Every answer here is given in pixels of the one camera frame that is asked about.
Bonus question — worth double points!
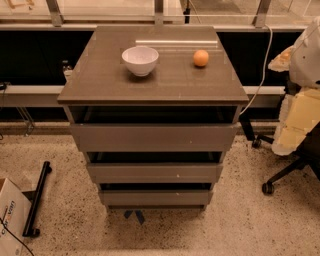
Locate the grey bottom drawer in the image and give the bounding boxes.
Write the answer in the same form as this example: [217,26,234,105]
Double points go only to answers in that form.
[99,191,213,206]

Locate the black office chair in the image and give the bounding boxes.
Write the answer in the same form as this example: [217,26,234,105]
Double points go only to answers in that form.
[239,79,320,196]

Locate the black cable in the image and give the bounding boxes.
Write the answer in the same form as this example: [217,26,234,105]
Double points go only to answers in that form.
[0,218,35,256]

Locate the black metal bar stand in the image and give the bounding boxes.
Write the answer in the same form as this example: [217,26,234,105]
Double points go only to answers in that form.
[23,161,52,237]

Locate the grey top drawer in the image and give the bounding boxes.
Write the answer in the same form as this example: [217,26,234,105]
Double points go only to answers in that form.
[70,124,237,152]

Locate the grey drawer cabinet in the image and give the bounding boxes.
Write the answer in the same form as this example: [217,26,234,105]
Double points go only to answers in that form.
[58,26,248,209]

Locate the white cable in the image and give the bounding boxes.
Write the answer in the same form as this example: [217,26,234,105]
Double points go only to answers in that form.
[239,25,274,116]

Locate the white bowl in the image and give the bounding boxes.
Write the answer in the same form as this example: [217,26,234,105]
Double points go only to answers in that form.
[122,46,159,77]

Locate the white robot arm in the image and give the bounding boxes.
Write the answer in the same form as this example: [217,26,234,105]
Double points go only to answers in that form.
[268,17,320,156]

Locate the cardboard box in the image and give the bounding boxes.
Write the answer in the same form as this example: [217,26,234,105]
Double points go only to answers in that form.
[0,178,31,256]

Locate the blue tape cross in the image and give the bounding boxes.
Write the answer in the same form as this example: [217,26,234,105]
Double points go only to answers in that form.
[124,210,145,225]

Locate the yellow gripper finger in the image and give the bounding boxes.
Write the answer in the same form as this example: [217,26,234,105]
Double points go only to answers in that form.
[268,46,293,72]

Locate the orange fruit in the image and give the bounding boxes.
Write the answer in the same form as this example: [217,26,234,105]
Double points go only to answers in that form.
[193,50,209,67]

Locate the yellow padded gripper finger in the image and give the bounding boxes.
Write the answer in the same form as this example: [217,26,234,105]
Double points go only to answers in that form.
[272,89,320,156]

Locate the grey drawer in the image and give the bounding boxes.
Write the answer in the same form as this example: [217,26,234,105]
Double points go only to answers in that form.
[99,191,213,206]
[70,124,237,152]
[87,163,223,183]

